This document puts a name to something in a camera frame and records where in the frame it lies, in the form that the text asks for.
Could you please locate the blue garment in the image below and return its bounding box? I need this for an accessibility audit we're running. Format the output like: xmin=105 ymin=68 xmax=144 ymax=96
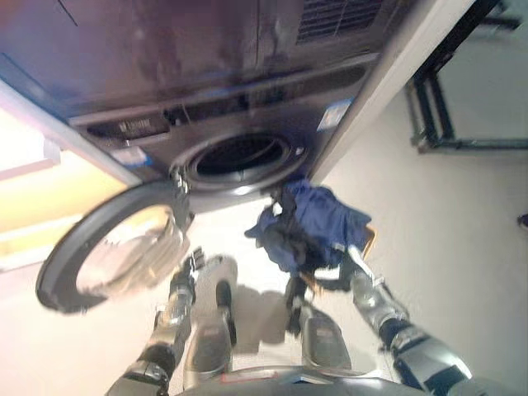
xmin=243 ymin=179 xmax=372 ymax=274

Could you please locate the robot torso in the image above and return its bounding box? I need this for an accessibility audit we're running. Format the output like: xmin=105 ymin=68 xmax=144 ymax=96
xmin=172 ymin=365 xmax=416 ymax=396

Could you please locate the black metal rack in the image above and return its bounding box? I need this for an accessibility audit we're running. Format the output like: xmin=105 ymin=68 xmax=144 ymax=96
xmin=405 ymin=0 xmax=528 ymax=155

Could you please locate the dark grey stacked dryer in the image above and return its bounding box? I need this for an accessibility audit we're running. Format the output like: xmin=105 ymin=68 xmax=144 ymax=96
xmin=0 ymin=0 xmax=416 ymax=121

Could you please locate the silver right robot leg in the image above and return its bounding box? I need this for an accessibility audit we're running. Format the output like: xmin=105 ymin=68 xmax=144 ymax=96
xmin=286 ymin=275 xmax=352 ymax=375

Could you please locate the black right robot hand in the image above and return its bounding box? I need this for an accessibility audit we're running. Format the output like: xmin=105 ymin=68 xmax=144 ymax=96
xmin=328 ymin=241 xmax=356 ymax=266

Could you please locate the orange laundry basket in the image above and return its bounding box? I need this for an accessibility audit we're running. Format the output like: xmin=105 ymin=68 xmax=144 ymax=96
xmin=361 ymin=224 xmax=377 ymax=253

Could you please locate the yellow wooden cabinet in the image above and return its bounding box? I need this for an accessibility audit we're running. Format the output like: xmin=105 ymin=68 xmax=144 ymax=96
xmin=0 ymin=78 xmax=139 ymax=271

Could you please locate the dark grey washing machine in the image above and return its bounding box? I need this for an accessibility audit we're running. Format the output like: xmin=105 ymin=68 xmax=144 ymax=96
xmin=68 ymin=52 xmax=381 ymax=216

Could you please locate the blue energy label sticker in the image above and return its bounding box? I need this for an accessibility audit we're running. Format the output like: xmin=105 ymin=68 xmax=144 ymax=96
xmin=118 ymin=148 xmax=150 ymax=168
xmin=318 ymin=104 xmax=352 ymax=130

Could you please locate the round washing machine door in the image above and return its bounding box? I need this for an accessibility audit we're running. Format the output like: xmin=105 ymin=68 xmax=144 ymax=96
xmin=34 ymin=179 xmax=196 ymax=317

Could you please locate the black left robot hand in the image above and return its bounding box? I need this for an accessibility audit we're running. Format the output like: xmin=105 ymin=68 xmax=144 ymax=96
xmin=186 ymin=246 xmax=208 ymax=274

